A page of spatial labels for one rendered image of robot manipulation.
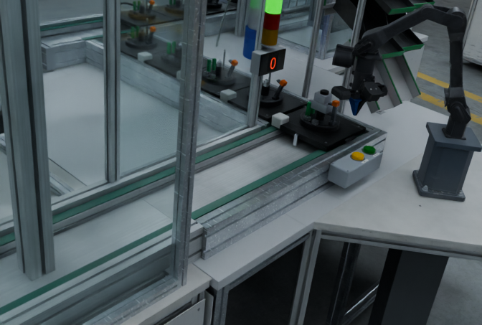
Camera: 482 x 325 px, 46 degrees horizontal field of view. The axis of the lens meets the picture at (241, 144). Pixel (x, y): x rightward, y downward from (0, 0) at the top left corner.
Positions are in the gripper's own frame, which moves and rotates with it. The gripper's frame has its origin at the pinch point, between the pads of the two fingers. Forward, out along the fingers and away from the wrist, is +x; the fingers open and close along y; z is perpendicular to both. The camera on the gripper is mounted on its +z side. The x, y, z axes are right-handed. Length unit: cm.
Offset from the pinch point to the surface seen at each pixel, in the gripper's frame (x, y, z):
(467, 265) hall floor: 109, 109, -18
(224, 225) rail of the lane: 15, -59, 29
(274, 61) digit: -11.7, -24.9, -13.9
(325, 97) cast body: 1.0, -5.7, -9.9
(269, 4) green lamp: -29.6, -28.8, -15.0
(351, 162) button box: 13.1, -8.1, 12.8
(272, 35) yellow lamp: -20.3, -27.1, -13.7
